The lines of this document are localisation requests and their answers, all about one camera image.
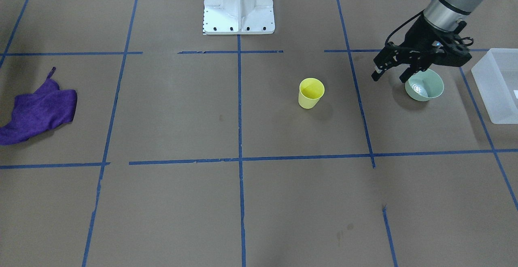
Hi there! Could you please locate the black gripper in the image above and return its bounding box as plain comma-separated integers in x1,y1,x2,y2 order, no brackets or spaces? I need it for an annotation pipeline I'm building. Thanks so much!
372,12,450,83

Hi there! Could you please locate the yellow plastic cup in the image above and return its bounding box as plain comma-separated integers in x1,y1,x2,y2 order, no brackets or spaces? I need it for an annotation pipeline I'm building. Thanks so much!
298,78,325,110

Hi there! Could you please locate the purple cloth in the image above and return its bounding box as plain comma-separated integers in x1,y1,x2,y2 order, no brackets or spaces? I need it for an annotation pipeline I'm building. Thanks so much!
0,67,78,146

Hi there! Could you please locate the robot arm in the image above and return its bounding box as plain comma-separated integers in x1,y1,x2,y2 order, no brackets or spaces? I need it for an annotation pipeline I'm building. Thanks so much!
372,0,484,83

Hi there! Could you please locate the green bowl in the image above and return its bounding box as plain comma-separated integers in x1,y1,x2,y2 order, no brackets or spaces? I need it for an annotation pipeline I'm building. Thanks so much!
405,69,444,102

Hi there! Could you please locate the translucent white plastic bin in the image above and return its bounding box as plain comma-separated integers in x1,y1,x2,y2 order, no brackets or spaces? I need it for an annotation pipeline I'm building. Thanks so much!
471,48,518,124

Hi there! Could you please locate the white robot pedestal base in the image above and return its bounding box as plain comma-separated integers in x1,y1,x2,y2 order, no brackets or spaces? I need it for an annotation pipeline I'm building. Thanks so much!
202,0,276,35

